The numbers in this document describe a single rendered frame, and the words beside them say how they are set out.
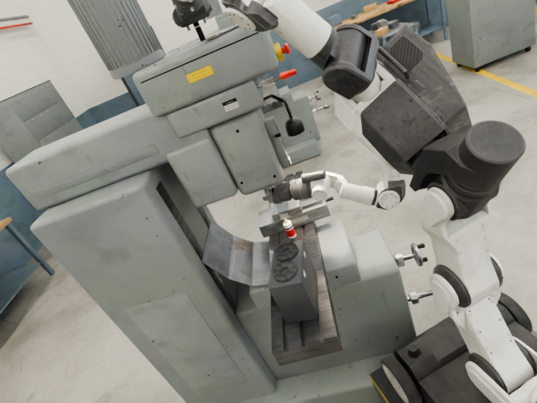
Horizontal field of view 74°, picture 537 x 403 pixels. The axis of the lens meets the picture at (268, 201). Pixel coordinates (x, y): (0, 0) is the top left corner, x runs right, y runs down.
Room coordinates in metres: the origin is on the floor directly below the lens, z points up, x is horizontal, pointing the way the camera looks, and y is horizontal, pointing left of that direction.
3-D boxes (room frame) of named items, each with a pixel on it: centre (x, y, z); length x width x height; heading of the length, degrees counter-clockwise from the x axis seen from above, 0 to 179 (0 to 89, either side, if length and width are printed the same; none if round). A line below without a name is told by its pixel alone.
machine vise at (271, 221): (1.53, -0.09, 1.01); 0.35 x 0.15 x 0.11; 80
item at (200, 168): (1.41, 0.17, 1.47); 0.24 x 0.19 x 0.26; 168
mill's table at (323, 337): (1.42, -0.04, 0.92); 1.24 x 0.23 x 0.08; 168
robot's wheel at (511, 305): (0.90, -0.71, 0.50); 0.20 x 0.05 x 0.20; 7
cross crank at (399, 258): (1.26, -0.51, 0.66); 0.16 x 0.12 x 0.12; 78
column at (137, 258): (1.49, 0.58, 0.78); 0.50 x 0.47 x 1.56; 78
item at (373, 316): (1.36, -0.05, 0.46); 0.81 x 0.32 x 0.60; 78
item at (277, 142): (1.34, -0.13, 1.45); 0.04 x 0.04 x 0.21; 78
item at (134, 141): (1.47, 0.47, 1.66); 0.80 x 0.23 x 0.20; 78
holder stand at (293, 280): (1.01, 0.03, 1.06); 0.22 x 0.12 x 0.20; 162
